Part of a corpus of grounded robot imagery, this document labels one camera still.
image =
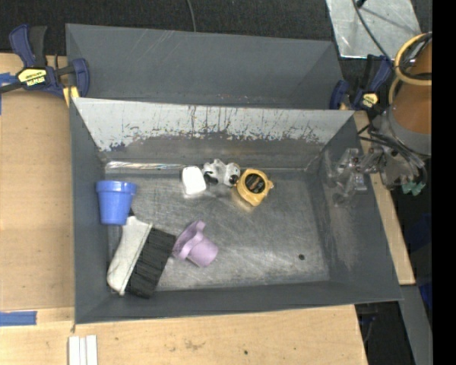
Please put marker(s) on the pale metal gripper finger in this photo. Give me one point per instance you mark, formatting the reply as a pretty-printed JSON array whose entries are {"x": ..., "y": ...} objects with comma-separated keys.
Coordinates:
[
  {"x": 351, "y": 186},
  {"x": 346, "y": 160}
]

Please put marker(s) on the white rounded block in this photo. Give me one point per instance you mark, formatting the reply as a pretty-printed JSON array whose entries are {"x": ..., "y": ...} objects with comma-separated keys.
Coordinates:
[{"x": 193, "y": 181}]

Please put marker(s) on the yellow tape measure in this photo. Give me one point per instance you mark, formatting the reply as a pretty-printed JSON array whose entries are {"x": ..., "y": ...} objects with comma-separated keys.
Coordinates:
[{"x": 252, "y": 186}]

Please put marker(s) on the blue plastic flower pot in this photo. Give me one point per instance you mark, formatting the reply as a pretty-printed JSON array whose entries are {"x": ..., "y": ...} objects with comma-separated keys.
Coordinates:
[{"x": 114, "y": 204}]

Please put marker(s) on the white and black toy animal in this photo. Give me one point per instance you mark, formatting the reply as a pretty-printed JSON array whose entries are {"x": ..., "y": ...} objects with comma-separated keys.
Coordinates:
[{"x": 220, "y": 170}]

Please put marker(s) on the grey metal bin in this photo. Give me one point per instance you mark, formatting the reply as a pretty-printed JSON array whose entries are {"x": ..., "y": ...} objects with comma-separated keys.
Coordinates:
[{"x": 251, "y": 238}]

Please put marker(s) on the white brush with black bristles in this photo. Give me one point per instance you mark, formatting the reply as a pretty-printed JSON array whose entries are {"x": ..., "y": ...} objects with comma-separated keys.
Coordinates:
[{"x": 131, "y": 253}]

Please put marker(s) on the light purple plastic cup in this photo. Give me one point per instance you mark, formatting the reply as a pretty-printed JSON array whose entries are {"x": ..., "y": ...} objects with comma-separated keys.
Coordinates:
[{"x": 197, "y": 247}]

